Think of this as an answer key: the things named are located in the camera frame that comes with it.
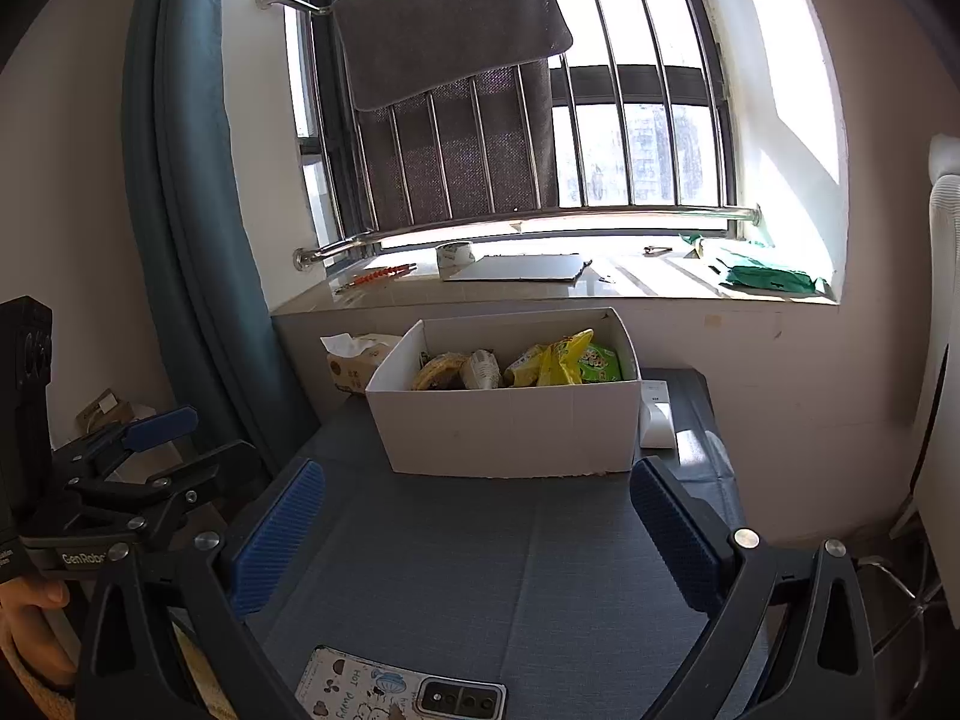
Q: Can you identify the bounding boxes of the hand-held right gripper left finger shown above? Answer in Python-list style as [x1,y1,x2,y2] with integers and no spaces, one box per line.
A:
[75,457,327,720]

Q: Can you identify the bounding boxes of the tall white snack bag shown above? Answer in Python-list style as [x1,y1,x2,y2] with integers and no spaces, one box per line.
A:
[459,349,502,391]

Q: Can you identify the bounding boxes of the steel window guard bars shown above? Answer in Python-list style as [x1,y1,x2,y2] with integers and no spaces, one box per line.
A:
[360,0,734,233]

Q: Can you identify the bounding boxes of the yellow blue-print snack packet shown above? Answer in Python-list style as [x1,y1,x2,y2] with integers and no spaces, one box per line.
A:
[504,345,545,387]

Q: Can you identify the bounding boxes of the yellow red-print snack packet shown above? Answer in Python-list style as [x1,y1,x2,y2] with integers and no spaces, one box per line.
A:
[536,328,595,387]

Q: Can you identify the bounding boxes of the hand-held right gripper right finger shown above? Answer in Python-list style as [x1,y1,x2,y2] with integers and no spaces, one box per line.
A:
[628,456,878,720]

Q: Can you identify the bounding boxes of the teal curtain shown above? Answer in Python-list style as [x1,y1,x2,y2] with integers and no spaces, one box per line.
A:
[122,0,320,481]

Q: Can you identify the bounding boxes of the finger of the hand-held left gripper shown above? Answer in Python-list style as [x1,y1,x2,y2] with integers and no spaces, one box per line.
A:
[51,405,200,482]
[69,439,260,542]

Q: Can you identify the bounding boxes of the white chair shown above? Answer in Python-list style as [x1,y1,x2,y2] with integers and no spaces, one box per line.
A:
[855,133,960,691]

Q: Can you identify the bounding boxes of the smartphone with cartoon case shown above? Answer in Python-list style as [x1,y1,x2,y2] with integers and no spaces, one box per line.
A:
[295,645,509,720]

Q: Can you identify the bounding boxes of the green snack packet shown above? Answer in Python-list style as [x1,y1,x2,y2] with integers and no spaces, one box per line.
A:
[577,345,623,383]

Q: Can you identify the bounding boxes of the red-handled tool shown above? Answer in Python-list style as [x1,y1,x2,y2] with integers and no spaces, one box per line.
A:
[335,262,418,293]

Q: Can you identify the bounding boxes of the grey towel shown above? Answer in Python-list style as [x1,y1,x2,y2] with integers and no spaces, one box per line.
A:
[330,0,575,112]

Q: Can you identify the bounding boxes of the white small box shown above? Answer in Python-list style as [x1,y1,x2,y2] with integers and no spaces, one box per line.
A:
[637,379,680,466]

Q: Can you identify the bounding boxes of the round yellow cracker packet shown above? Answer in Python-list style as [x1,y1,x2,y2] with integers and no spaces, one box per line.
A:
[412,352,466,391]

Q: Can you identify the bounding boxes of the steel lower window rail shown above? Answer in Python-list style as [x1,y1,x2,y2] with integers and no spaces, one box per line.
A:
[294,204,764,271]

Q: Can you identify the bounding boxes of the small beige box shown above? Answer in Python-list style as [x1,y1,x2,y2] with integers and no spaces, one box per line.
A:
[75,388,160,436]

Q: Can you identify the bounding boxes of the person's left hand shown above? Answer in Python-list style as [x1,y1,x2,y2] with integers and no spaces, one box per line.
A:
[0,580,74,635]

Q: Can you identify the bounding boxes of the white cardboard box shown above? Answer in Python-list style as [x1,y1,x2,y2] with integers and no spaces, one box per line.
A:
[365,306,642,477]

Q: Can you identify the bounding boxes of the grey flat board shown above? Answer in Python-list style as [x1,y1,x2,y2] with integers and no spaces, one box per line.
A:
[442,253,593,284]

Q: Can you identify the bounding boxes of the green plastic bag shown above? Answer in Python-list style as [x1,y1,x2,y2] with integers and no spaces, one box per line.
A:
[679,234,830,297]

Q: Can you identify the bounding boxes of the dark mesh mat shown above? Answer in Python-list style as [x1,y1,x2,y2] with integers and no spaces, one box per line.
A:
[352,64,560,230]

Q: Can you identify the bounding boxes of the tissue pack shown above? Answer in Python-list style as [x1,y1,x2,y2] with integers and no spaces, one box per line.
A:
[321,332,406,396]

